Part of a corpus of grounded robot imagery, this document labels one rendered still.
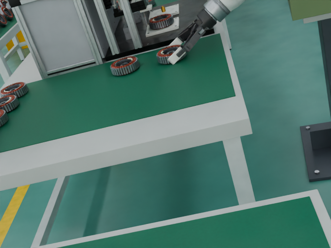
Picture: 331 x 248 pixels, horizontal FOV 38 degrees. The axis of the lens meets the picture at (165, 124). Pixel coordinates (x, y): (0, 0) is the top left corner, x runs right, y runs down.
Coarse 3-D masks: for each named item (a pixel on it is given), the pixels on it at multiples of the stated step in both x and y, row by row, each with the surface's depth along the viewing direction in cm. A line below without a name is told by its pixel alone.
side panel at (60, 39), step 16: (48, 0) 191; (64, 0) 190; (80, 0) 189; (16, 16) 193; (32, 16) 194; (48, 16) 194; (64, 16) 194; (80, 16) 192; (32, 32) 197; (48, 32) 197; (64, 32) 197; (80, 32) 196; (32, 48) 200; (48, 48) 200; (64, 48) 200; (80, 48) 200; (96, 48) 198; (48, 64) 203; (64, 64) 203; (80, 64) 202; (96, 64) 202
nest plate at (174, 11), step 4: (176, 4) 242; (168, 8) 239; (172, 8) 237; (176, 8) 235; (152, 12) 241; (156, 12) 239; (160, 12) 237; (164, 12) 235; (168, 12) 232; (172, 12) 230; (176, 12) 229; (152, 16) 234
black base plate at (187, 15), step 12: (180, 0) 252; (192, 0) 245; (204, 0) 238; (144, 12) 251; (180, 12) 231; (192, 12) 225; (120, 24) 243; (144, 24) 230; (180, 24) 213; (120, 36) 223; (144, 36) 212; (156, 36) 207; (168, 36) 202; (108, 48) 211; (120, 48) 206; (132, 48) 201; (144, 48) 200; (156, 48) 200; (108, 60) 203
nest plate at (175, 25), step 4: (176, 20) 216; (172, 24) 212; (176, 24) 211; (148, 28) 218; (164, 28) 211; (168, 28) 209; (172, 28) 208; (176, 28) 208; (148, 32) 211; (152, 32) 210; (156, 32) 209; (160, 32) 209; (148, 36) 210
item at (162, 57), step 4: (164, 48) 184; (168, 48) 184; (172, 48) 184; (176, 48) 183; (160, 52) 182; (164, 52) 183; (168, 52) 182; (172, 52) 182; (160, 56) 179; (164, 56) 177; (168, 56) 176; (184, 56) 179; (160, 60) 179; (164, 60) 178
